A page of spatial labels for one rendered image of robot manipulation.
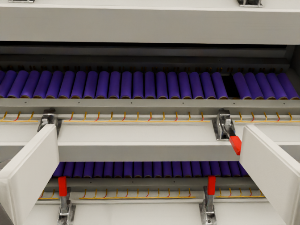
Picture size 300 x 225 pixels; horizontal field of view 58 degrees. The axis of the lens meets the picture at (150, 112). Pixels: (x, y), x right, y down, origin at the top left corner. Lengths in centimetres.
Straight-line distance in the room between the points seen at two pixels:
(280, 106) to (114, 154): 27
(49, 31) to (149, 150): 22
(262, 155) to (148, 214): 40
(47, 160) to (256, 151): 13
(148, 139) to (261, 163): 26
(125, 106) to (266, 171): 29
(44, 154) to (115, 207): 39
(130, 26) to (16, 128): 24
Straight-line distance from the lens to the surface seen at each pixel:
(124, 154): 42
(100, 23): 34
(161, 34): 35
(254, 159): 19
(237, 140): 38
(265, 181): 17
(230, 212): 58
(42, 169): 17
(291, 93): 52
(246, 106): 46
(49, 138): 18
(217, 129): 43
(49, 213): 58
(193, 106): 43
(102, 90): 46
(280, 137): 47
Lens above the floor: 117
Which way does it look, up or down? 29 degrees down
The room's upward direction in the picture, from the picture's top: 1 degrees clockwise
